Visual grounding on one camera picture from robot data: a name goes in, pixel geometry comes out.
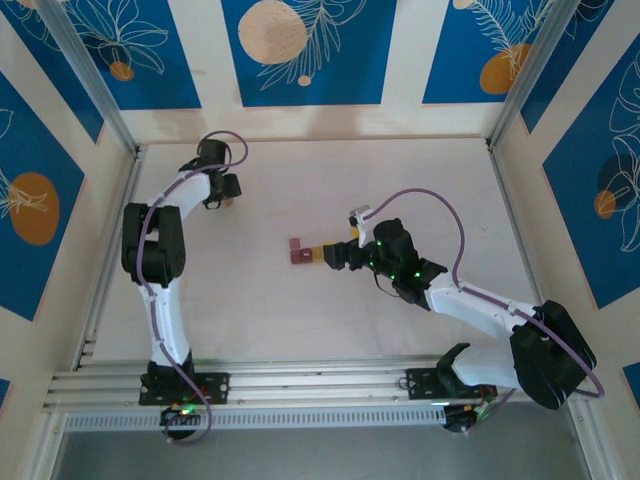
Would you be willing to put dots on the yellow pill container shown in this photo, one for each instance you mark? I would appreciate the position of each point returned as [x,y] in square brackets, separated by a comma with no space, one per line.
[318,254]

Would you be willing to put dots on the aluminium base beam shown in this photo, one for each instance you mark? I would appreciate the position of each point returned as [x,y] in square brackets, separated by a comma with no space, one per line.
[310,385]

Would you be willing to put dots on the blue floral wall panel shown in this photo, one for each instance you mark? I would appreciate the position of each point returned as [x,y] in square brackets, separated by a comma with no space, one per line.
[150,85]
[360,75]
[575,60]
[450,50]
[30,280]
[590,250]
[55,75]

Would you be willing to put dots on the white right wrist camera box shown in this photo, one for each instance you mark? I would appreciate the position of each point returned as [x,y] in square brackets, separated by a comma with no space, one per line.
[359,214]

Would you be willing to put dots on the controller board with green light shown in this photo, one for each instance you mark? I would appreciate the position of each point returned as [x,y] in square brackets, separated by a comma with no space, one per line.
[462,417]
[182,414]

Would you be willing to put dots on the aluminium table side rail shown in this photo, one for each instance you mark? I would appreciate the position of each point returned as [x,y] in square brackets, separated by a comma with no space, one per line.
[512,200]
[128,190]

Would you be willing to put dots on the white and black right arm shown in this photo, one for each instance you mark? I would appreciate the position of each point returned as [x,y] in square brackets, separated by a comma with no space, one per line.
[475,305]

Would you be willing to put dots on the small pink square lid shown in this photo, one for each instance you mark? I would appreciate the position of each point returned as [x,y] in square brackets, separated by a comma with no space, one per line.
[294,243]

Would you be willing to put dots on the red pill container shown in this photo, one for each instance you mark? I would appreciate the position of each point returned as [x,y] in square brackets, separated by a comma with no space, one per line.
[301,257]

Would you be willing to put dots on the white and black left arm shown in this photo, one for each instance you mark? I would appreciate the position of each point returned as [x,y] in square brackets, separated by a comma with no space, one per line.
[170,325]

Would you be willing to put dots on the aluminium frame post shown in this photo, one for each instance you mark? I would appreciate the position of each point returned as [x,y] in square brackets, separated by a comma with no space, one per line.
[94,75]
[524,75]

